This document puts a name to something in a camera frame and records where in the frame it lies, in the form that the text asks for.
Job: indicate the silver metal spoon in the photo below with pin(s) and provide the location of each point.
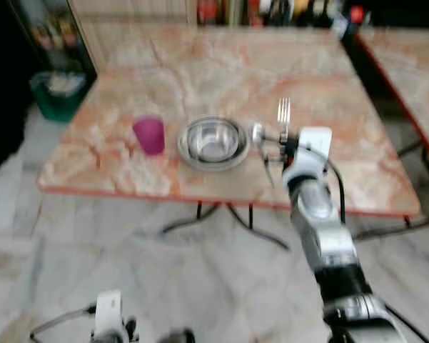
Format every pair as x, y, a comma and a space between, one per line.
257, 132

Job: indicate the silver metal fork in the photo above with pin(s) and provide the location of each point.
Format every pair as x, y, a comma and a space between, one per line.
284, 111

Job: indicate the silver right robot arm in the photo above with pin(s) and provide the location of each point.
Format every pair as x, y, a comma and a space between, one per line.
330, 239

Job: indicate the dark grey robot foot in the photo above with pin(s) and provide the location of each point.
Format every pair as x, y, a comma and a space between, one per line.
177, 336

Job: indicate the stainless steel bowl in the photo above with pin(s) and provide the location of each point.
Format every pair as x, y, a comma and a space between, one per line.
213, 141

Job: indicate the purple plastic cup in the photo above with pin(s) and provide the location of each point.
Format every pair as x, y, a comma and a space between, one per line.
149, 136

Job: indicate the cluttered dark shelf unit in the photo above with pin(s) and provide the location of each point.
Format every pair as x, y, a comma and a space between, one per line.
271, 10

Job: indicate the white and blue small object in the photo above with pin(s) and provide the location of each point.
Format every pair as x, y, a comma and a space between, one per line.
340, 27

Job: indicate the red round object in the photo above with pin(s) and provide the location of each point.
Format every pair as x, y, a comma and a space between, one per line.
356, 13

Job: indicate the green plastic bin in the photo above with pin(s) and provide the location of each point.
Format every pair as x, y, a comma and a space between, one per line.
57, 100

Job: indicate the dark glass display cabinet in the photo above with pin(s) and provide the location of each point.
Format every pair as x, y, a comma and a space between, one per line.
50, 32

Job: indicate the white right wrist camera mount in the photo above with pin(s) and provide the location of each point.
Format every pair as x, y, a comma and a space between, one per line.
315, 141

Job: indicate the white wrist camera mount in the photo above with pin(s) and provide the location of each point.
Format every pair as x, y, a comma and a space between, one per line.
315, 141
108, 309

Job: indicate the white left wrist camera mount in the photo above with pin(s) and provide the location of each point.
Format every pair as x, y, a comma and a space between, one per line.
108, 309

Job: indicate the black metal table leg frame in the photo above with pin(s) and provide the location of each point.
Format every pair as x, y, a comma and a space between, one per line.
250, 214

